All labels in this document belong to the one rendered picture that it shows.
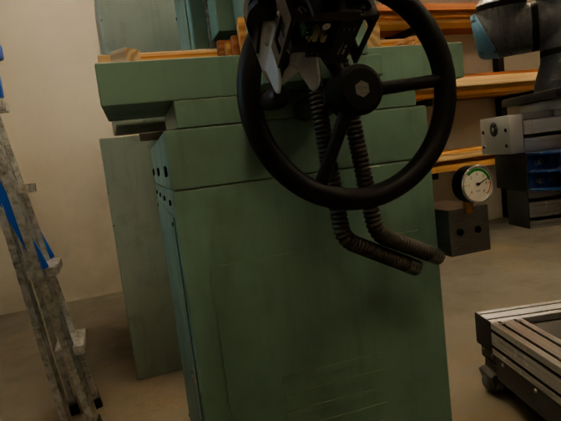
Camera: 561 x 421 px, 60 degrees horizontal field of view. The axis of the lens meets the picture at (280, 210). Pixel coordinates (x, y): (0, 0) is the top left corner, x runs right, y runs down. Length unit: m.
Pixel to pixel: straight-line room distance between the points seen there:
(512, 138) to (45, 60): 2.71
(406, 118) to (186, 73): 0.37
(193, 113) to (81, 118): 2.53
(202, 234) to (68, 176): 2.53
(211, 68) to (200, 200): 0.20
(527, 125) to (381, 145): 0.51
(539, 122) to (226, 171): 0.79
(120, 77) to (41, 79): 2.57
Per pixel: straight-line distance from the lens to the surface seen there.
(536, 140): 1.27
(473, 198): 0.85
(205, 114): 0.74
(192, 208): 0.73
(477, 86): 3.69
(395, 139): 0.84
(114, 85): 0.74
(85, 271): 3.28
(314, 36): 0.41
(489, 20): 1.36
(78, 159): 3.23
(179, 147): 0.73
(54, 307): 1.52
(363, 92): 0.59
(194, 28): 1.12
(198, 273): 0.75
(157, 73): 0.74
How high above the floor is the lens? 0.74
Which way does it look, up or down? 6 degrees down
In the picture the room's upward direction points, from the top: 7 degrees counter-clockwise
